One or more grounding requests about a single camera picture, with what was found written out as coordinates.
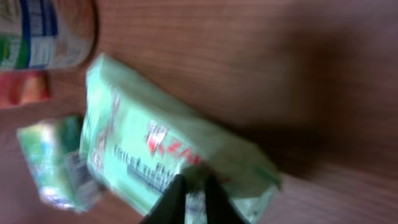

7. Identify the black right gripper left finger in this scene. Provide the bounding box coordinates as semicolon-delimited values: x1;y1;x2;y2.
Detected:
140;174;187;224

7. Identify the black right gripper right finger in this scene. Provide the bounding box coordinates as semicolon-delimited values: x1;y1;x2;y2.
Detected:
205;175;246;224

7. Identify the teal snack packet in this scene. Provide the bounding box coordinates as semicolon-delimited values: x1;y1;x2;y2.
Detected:
80;55;281;223

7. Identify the small teal tissue pack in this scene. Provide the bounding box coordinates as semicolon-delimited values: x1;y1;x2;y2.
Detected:
17;116;101;213

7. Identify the small orange carton box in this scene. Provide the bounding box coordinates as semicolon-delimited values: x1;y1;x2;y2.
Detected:
1;72;50;109

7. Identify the green lid seasoning jar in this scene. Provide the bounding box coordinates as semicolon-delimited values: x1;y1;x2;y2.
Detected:
1;0;96;71

